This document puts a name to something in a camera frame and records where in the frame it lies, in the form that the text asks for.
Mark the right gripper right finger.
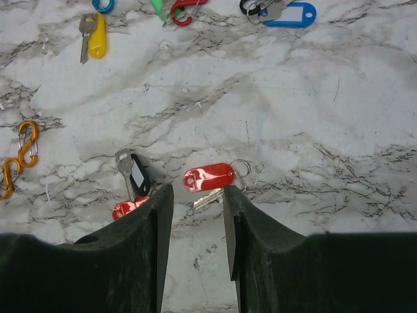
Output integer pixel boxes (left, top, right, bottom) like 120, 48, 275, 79
223, 185, 416, 312

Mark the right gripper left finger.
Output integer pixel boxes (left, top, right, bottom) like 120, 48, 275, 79
1, 185, 174, 312

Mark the red key tag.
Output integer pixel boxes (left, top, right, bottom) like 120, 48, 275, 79
111, 196, 150, 221
182, 163, 235, 192

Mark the blue key tag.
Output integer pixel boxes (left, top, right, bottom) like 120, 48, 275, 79
260, 1, 317, 28

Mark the black S carabiner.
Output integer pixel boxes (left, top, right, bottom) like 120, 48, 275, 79
239, 0, 261, 16

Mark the blue S carabiner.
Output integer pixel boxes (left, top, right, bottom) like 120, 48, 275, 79
91, 0, 115, 14

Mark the green key tag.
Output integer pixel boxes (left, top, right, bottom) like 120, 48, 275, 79
150, 0, 162, 20

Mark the red S carabiner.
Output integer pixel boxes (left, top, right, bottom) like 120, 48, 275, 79
169, 0, 208, 26

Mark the yellow key tag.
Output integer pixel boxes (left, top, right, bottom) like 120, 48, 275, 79
88, 12, 107, 59

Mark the silver key on right red tag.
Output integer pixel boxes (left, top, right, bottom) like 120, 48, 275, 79
193, 188, 223, 210

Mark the silver key on black tag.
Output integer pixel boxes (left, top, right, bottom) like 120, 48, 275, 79
115, 149, 135, 202

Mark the orange s carabiner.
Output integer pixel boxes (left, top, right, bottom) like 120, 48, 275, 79
18, 121, 39, 168
1, 158, 23, 200

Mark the silver key on yellow tag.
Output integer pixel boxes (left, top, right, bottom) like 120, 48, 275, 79
79, 13, 97, 64

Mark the silver key on blue tag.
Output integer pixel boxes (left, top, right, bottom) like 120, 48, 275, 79
257, 0, 293, 22

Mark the silver key on green tag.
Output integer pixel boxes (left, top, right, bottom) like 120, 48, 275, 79
160, 0, 176, 27

